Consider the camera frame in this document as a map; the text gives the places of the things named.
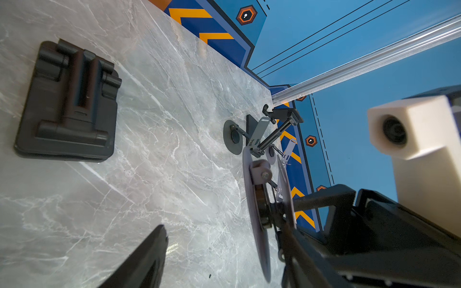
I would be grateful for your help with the dark grey round phone stand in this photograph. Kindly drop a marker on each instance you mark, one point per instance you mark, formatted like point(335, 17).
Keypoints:
point(233, 136)

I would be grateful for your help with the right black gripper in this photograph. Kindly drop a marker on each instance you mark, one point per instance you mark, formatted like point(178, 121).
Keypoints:
point(373, 240)

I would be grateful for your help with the right aluminium corner post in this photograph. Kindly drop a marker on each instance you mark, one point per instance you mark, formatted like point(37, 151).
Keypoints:
point(429, 38)

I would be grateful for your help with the black folding phone stand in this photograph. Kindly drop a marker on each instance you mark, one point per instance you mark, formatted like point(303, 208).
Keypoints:
point(283, 117)

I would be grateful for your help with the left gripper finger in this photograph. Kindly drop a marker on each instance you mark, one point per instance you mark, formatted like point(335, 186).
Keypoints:
point(144, 267)

